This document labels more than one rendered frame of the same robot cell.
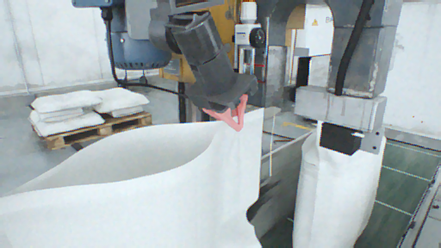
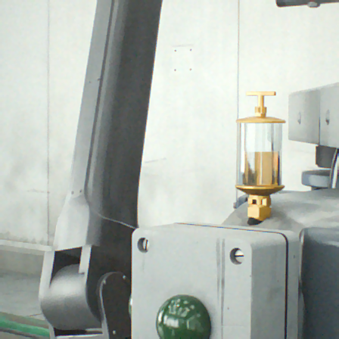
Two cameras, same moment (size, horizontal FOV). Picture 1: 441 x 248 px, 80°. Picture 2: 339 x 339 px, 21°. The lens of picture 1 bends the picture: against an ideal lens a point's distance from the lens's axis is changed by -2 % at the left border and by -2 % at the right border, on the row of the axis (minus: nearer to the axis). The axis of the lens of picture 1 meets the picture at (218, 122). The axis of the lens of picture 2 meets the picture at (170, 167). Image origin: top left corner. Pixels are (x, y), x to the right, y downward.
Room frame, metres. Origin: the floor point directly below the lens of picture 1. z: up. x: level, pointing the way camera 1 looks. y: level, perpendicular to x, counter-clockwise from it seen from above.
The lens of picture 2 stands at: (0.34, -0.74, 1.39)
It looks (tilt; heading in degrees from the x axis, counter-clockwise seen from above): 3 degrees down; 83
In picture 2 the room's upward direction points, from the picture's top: straight up
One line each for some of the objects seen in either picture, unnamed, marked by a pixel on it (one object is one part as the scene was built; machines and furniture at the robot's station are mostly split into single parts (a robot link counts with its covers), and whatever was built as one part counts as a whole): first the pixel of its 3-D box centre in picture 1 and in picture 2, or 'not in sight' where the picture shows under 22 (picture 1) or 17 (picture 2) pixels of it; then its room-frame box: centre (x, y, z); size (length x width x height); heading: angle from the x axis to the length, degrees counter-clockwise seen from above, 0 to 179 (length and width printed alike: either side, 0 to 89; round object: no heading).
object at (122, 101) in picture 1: (120, 102); not in sight; (3.24, 1.24, 0.32); 0.66 x 0.43 x 0.15; 132
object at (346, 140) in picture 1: (349, 138); not in sight; (0.45, -0.24, 0.98); 0.09 x 0.05 x 0.05; 44
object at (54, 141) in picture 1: (93, 121); not in sight; (3.19, 1.59, 0.07); 1.20 x 0.82 x 0.14; 134
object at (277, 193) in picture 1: (304, 173); not in sight; (1.10, -0.40, 0.53); 1.05 x 0.02 x 0.41; 134
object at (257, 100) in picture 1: (257, 90); not in sight; (0.60, -0.09, 1.04); 0.08 x 0.06 x 0.05; 44
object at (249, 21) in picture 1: (251, 45); not in sight; (0.54, -0.06, 1.14); 0.05 x 0.04 x 0.16; 44
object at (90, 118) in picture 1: (70, 121); not in sight; (2.83, 1.68, 0.20); 0.67 x 0.44 x 0.15; 134
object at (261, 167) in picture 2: not in sight; (260, 153); (0.45, -0.23, 1.37); 0.03 x 0.02 x 0.03; 134
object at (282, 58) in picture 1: (280, 77); not in sight; (0.57, -0.13, 1.07); 0.03 x 0.01 x 0.13; 44
